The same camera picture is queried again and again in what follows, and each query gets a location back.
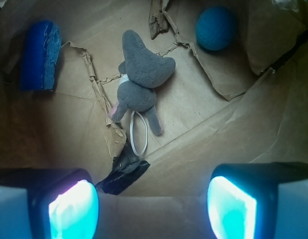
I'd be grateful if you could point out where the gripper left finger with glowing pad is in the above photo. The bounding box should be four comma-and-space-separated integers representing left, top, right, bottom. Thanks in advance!
0, 168, 99, 239

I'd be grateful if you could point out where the brown paper bag bin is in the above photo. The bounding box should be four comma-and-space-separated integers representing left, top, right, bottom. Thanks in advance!
0, 0, 308, 239

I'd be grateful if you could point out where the blue sponge block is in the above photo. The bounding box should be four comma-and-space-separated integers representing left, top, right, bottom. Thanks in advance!
20, 20, 61, 91

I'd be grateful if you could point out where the blue ball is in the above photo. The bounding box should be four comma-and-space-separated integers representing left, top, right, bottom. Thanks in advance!
195, 6, 238, 51

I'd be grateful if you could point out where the gray plush animal toy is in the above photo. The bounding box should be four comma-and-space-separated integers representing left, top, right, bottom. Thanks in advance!
109, 30, 176, 156

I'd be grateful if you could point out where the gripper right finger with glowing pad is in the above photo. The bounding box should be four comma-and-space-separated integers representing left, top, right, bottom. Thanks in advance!
207, 162, 308, 239

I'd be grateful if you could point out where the brown wood bark piece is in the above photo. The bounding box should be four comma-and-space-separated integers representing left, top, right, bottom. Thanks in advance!
148, 0, 168, 40

